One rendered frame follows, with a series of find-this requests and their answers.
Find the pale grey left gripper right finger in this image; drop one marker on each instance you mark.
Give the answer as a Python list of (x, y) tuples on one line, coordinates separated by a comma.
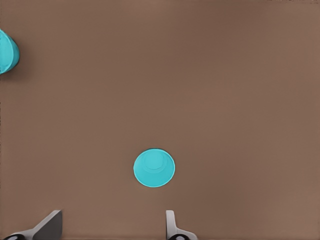
[(171, 223)]

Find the blue bowl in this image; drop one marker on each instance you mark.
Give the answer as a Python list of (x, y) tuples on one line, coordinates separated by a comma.
[(154, 167), (7, 51)]

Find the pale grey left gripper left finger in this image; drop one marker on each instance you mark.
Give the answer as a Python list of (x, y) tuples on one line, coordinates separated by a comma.
[(48, 226)]

